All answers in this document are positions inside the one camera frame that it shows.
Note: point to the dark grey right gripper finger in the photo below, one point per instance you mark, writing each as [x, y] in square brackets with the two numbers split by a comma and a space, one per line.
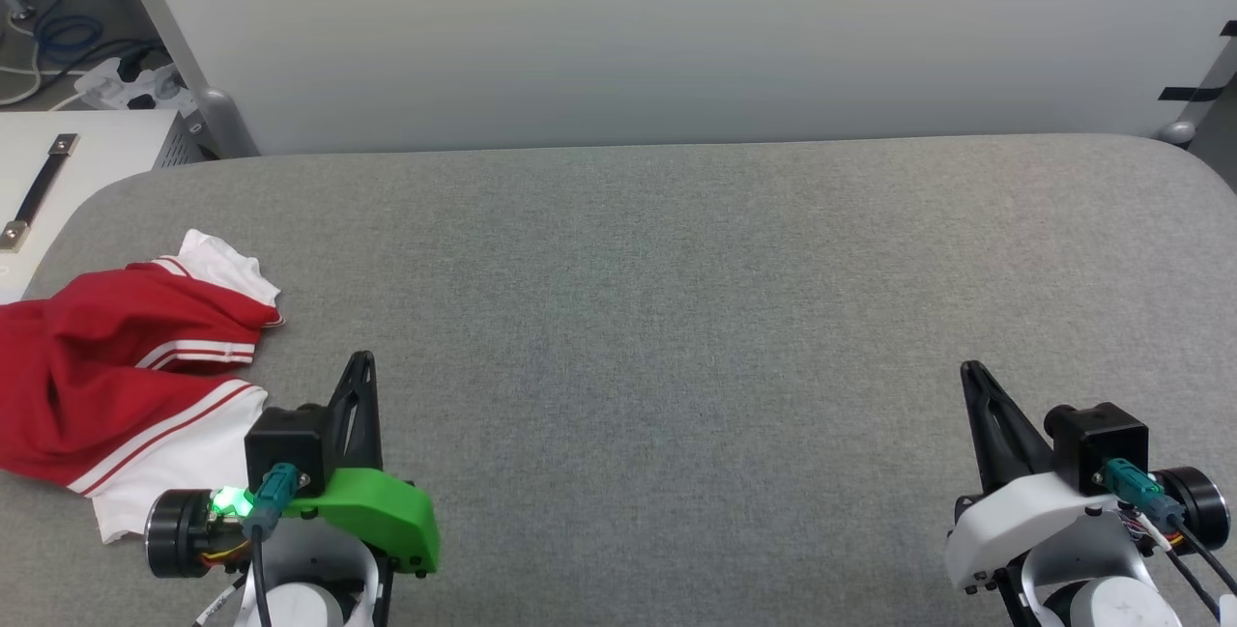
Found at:
[1000, 434]

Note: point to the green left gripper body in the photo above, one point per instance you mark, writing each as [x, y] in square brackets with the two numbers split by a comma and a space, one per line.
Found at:
[377, 511]

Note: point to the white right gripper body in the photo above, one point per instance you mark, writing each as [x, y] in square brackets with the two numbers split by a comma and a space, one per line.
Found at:
[1015, 516]

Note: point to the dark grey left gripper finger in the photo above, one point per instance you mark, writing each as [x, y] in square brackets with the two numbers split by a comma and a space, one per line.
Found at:
[356, 424]

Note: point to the red and white basketball jersey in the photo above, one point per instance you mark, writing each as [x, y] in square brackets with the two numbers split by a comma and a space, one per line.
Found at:
[106, 356]

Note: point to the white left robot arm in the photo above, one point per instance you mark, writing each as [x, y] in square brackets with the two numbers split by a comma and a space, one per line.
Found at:
[309, 598]

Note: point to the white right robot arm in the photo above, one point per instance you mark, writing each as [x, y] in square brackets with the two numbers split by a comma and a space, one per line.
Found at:
[1102, 588]

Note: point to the white equipment case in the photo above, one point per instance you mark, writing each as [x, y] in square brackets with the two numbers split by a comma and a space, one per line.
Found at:
[106, 149]

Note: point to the white power strip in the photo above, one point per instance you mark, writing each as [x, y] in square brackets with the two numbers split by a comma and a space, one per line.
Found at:
[126, 86]

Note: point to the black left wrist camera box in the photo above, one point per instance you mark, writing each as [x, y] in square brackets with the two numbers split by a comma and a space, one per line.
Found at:
[285, 439]

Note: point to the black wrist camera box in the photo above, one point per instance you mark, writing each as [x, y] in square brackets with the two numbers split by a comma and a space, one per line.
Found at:
[285, 439]
[1097, 439]

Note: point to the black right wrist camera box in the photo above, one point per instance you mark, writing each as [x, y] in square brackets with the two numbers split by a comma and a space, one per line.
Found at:
[1097, 439]

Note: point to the white partition screen grey frame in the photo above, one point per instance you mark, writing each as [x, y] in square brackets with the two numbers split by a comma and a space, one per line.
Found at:
[676, 28]

